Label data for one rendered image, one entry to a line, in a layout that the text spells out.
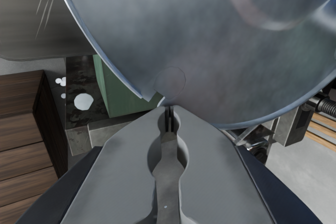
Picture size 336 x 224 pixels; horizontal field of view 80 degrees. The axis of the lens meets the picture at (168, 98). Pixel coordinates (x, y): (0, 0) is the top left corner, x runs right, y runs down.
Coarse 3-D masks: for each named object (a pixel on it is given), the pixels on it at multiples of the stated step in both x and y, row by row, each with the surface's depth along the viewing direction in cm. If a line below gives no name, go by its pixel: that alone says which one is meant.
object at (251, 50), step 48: (96, 0) 9; (144, 0) 10; (192, 0) 11; (240, 0) 12; (288, 0) 13; (96, 48) 10; (144, 48) 11; (192, 48) 12; (240, 48) 14; (288, 48) 16; (144, 96) 13; (192, 96) 14; (240, 96) 16; (288, 96) 19
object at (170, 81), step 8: (160, 72) 12; (168, 72) 13; (176, 72) 13; (160, 80) 13; (168, 80) 13; (176, 80) 13; (184, 80) 13; (160, 88) 13; (168, 88) 13; (176, 88) 13; (168, 96) 13
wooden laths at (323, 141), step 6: (318, 114) 105; (312, 120) 111; (318, 120) 105; (324, 120) 103; (330, 120) 101; (312, 126) 110; (318, 126) 107; (324, 126) 106; (306, 132) 112; (312, 132) 111; (324, 132) 106; (330, 132) 103; (312, 138) 110; (318, 138) 108; (324, 138) 107; (324, 144) 106; (330, 144) 103
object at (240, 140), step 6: (252, 126) 18; (258, 126) 18; (264, 126) 19; (246, 132) 18; (252, 132) 18; (258, 132) 18; (264, 132) 19; (270, 132) 19; (240, 138) 18; (246, 138) 18; (252, 138) 19; (240, 144) 18
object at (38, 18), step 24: (0, 0) 8; (24, 0) 8; (48, 0) 9; (0, 24) 8; (24, 24) 9; (48, 24) 9; (72, 24) 10; (0, 48) 9; (24, 48) 9; (48, 48) 10; (72, 48) 10
